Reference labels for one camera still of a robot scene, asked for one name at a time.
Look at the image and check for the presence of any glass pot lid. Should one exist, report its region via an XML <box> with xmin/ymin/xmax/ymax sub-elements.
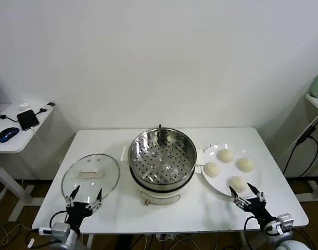
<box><xmin>61</xmin><ymin>153</ymin><xmax>120</xmax><ymax>204</ymax></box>

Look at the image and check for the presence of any white steamed baozi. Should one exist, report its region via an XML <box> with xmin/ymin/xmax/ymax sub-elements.
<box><xmin>204</xmin><ymin>161</ymin><xmax>221</xmax><ymax>178</ymax></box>
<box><xmin>236</xmin><ymin>157</ymin><xmax>255</xmax><ymax>172</ymax></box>
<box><xmin>217</xmin><ymin>149</ymin><xmax>235</xmax><ymax>164</ymax></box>
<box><xmin>228</xmin><ymin>176</ymin><xmax>248</xmax><ymax>193</ymax></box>

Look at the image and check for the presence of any white charging cable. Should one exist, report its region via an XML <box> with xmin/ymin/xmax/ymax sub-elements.
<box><xmin>30</xmin><ymin>126</ymin><xmax>44</xmax><ymax>149</ymax></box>

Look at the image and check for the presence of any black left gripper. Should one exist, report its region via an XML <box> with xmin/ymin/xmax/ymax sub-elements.
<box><xmin>65</xmin><ymin>185</ymin><xmax>104</xmax><ymax>230</ymax></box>

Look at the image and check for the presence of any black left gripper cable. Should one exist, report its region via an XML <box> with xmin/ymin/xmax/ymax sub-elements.
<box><xmin>48</xmin><ymin>210</ymin><xmax>69</xmax><ymax>230</ymax></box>

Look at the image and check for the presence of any white electric cooking pot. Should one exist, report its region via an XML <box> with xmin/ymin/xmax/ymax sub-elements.
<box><xmin>120</xmin><ymin>145</ymin><xmax>206</xmax><ymax>207</ymax></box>

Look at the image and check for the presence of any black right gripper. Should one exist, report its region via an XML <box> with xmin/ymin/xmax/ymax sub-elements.
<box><xmin>228</xmin><ymin>182</ymin><xmax>278</xmax><ymax>230</ymax></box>

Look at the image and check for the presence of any white round plate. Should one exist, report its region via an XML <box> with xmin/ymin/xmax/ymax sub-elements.
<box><xmin>200</xmin><ymin>143</ymin><xmax>263</xmax><ymax>198</ymax></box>

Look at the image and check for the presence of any black smartphone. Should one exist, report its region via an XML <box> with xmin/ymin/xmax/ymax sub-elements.
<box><xmin>17</xmin><ymin>109</ymin><xmax>40</xmax><ymax>131</ymax></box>

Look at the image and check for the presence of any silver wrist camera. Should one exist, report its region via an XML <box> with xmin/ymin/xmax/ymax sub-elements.
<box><xmin>38</xmin><ymin>222</ymin><xmax>71</xmax><ymax>238</ymax></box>
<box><xmin>277</xmin><ymin>213</ymin><xmax>295</xmax><ymax>230</ymax></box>

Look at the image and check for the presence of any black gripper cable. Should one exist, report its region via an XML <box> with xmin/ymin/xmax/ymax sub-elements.
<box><xmin>48</xmin><ymin>210</ymin><xmax>69</xmax><ymax>230</ymax></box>
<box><xmin>243</xmin><ymin>215</ymin><xmax>259</xmax><ymax>239</ymax></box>

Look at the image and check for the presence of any black usb adapter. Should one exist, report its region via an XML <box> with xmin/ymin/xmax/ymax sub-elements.
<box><xmin>33</xmin><ymin>102</ymin><xmax>56</xmax><ymax>115</ymax></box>

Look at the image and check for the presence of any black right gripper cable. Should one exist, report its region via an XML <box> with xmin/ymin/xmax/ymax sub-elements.
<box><xmin>243</xmin><ymin>215</ymin><xmax>259</xmax><ymax>239</ymax></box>

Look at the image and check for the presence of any black desk cable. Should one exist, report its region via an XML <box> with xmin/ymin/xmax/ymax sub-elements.
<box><xmin>0</xmin><ymin>113</ymin><xmax>19</xmax><ymax>122</ymax></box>

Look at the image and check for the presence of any white side desk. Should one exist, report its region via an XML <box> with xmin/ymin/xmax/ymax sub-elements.
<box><xmin>294</xmin><ymin>93</ymin><xmax>318</xmax><ymax>204</ymax></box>
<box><xmin>0</xmin><ymin>103</ymin><xmax>61</xmax><ymax>222</ymax></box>

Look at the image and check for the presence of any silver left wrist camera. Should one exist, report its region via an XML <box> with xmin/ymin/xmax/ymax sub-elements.
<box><xmin>38</xmin><ymin>222</ymin><xmax>71</xmax><ymax>238</ymax></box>

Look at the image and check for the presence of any blue computer mouse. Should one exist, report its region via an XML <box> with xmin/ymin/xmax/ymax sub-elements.
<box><xmin>0</xmin><ymin>127</ymin><xmax>20</xmax><ymax>143</ymax></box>

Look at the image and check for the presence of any stainless steel steamer basket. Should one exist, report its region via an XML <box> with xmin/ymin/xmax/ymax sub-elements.
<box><xmin>128</xmin><ymin>127</ymin><xmax>197</xmax><ymax>189</ymax></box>

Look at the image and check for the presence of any black power adapter cable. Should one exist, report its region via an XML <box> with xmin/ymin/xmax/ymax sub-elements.
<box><xmin>282</xmin><ymin>124</ymin><xmax>318</xmax><ymax>178</ymax></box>

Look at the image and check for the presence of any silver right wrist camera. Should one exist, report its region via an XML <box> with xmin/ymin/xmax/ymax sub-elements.
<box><xmin>277</xmin><ymin>213</ymin><xmax>295</xmax><ymax>230</ymax></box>

